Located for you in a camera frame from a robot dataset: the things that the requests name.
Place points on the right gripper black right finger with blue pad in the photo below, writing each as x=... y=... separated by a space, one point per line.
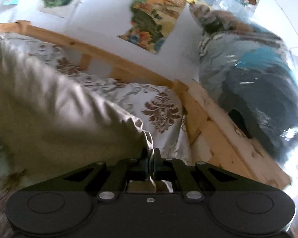
x=192 y=182

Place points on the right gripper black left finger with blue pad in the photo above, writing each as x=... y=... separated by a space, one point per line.
x=103 y=181

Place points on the beige large garment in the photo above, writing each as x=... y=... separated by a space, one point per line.
x=51 y=125

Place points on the plastic bag of clothes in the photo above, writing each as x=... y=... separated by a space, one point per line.
x=251 y=74

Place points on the floral patterned bedspread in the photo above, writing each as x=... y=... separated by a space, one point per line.
x=158 y=107

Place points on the wooden bed frame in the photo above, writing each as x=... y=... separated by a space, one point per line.
x=212 y=134

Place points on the floral wall picture centre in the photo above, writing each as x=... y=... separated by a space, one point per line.
x=152 y=22

